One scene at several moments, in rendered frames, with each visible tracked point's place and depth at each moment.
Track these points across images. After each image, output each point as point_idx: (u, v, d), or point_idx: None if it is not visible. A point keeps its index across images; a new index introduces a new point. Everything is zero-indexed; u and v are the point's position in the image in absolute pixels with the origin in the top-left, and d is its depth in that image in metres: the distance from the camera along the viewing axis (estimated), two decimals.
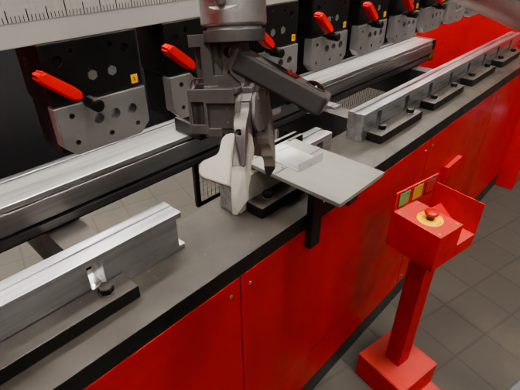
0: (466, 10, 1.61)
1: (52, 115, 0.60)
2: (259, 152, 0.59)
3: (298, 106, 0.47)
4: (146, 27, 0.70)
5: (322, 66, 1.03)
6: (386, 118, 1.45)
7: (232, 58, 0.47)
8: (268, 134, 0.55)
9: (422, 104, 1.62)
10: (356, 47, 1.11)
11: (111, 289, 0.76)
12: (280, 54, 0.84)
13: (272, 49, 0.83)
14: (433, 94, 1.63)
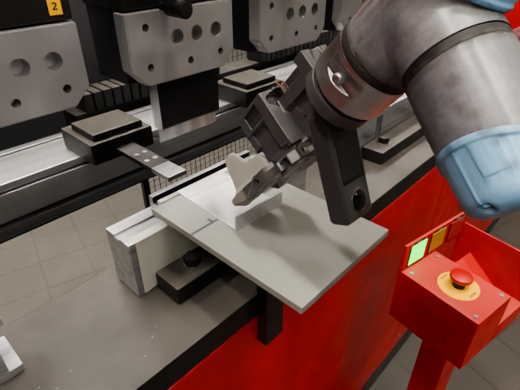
0: None
1: None
2: None
3: (326, 202, 0.43)
4: None
5: (283, 43, 0.61)
6: (389, 127, 1.03)
7: (316, 113, 0.40)
8: (300, 169, 0.50)
9: None
10: (342, 17, 0.69)
11: None
12: (181, 11, 0.42)
13: None
14: None
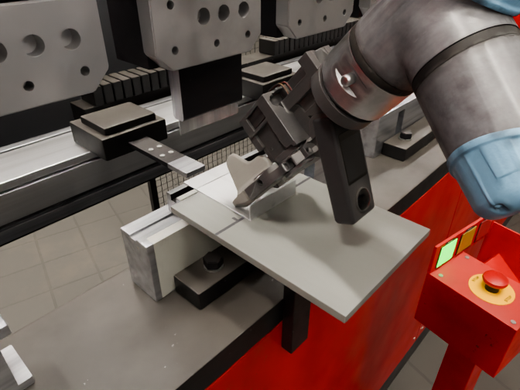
0: None
1: None
2: None
3: (330, 202, 0.43)
4: None
5: (311, 29, 0.57)
6: (410, 122, 0.99)
7: (321, 114, 0.40)
8: None
9: None
10: (371, 2, 0.65)
11: None
12: None
13: None
14: None
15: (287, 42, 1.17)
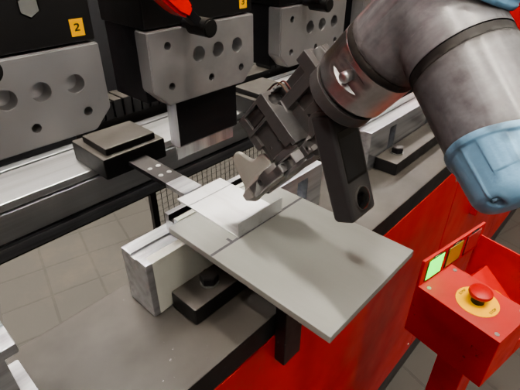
0: None
1: None
2: None
3: (330, 200, 0.43)
4: None
5: None
6: (402, 136, 1.02)
7: (319, 112, 0.40)
8: None
9: None
10: None
11: None
12: (206, 29, 0.40)
13: (189, 18, 0.40)
14: None
15: None
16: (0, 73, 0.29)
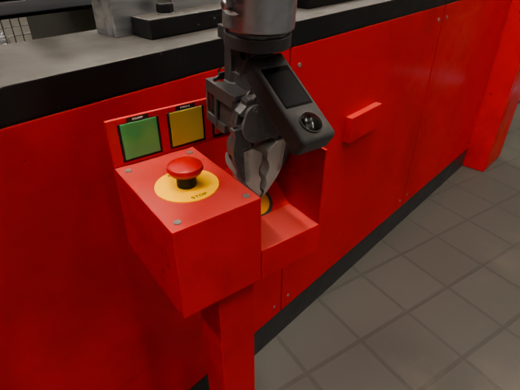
0: None
1: None
2: (261, 170, 0.54)
3: (282, 137, 0.43)
4: None
5: None
6: (193, 3, 0.75)
7: (244, 63, 0.44)
8: (273, 150, 0.51)
9: None
10: None
11: None
12: None
13: None
14: None
15: None
16: None
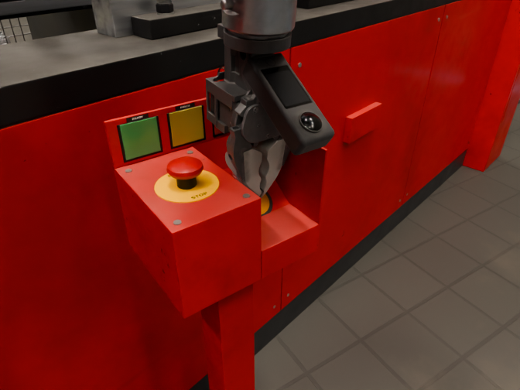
0: None
1: None
2: (261, 170, 0.54)
3: (282, 137, 0.43)
4: None
5: None
6: (193, 3, 0.75)
7: (244, 62, 0.44)
8: (273, 150, 0.51)
9: None
10: None
11: None
12: None
13: None
14: None
15: None
16: None
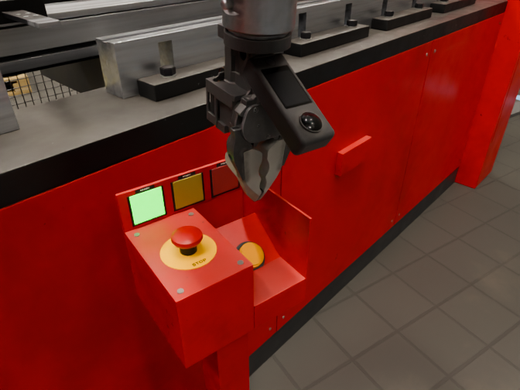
0: None
1: None
2: (262, 170, 0.54)
3: (282, 137, 0.43)
4: None
5: None
6: (193, 61, 0.81)
7: (244, 62, 0.44)
8: (273, 150, 0.51)
9: None
10: None
11: None
12: None
13: None
14: (306, 31, 1.00)
15: None
16: None
